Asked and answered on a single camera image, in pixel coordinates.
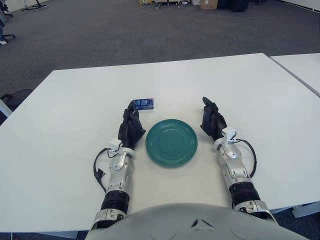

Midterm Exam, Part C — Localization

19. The grey table frame beam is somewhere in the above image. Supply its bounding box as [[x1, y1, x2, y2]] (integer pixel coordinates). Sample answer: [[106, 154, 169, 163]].
[[291, 203, 320, 218]]

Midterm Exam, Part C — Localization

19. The green round plate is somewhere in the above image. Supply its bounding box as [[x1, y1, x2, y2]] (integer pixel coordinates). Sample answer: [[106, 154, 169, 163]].
[[145, 119, 199, 169]]

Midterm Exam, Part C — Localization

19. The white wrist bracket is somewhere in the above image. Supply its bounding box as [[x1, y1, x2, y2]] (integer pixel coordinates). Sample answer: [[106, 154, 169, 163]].
[[221, 126, 237, 145], [108, 139, 123, 153]]

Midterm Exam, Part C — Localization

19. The grey robot torso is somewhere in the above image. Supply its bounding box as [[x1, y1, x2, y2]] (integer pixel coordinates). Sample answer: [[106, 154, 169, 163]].
[[86, 202, 311, 240]]

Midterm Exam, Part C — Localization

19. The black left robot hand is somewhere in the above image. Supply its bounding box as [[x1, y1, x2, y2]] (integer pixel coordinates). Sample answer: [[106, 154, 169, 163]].
[[118, 99, 147, 149]]

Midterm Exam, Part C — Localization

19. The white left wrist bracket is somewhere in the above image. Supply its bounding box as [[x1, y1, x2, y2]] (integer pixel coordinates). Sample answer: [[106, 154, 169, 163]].
[[108, 139, 123, 153]]

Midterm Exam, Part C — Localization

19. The black office chair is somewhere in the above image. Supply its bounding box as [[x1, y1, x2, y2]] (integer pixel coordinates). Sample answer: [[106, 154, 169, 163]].
[[0, 0, 14, 18]]

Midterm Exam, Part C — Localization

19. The white table leg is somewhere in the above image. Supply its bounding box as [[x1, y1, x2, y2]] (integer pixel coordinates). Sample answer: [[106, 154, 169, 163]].
[[0, 97, 13, 118]]

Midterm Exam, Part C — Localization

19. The black floor stand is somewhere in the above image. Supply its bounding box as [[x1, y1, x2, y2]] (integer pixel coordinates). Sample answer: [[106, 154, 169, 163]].
[[21, 0, 48, 12]]

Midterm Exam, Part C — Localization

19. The black mesh chair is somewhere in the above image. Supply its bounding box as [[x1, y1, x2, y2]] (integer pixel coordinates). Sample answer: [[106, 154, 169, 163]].
[[0, 88, 33, 112]]

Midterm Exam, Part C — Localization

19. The wheeled rack base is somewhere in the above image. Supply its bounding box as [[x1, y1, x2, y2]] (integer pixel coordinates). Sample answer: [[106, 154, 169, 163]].
[[153, 0, 201, 10]]

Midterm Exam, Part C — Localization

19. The black office chair base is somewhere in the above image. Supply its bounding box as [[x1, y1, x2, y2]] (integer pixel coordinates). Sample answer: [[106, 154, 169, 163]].
[[0, 18, 16, 42]]

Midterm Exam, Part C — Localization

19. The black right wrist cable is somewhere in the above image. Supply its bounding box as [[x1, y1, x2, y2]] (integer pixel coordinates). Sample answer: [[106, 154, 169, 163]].
[[234, 138, 256, 177]]

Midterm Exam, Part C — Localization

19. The black bin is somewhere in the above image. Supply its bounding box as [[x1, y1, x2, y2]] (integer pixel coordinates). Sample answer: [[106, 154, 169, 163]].
[[216, 0, 252, 13]]

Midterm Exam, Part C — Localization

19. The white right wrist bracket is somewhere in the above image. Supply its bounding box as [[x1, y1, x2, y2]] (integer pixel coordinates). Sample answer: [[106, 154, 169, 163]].
[[221, 126, 237, 145]]

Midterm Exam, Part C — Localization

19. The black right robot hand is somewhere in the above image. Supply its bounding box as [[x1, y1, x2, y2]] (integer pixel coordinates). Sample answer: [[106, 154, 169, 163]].
[[199, 95, 228, 143]]

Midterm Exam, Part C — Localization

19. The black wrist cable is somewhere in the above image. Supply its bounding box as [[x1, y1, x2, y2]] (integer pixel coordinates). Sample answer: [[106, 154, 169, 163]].
[[234, 138, 256, 177], [93, 147, 118, 193]]

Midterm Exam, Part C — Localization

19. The brown cardboard box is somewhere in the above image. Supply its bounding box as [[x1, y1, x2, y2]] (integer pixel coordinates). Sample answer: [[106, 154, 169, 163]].
[[200, 0, 218, 11]]

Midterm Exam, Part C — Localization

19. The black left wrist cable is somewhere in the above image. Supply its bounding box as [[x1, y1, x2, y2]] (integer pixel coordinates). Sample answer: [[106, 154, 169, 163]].
[[93, 147, 118, 193]]

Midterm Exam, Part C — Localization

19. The blue gum pack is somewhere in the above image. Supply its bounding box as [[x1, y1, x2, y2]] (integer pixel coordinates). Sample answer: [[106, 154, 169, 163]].
[[133, 98, 155, 111]]

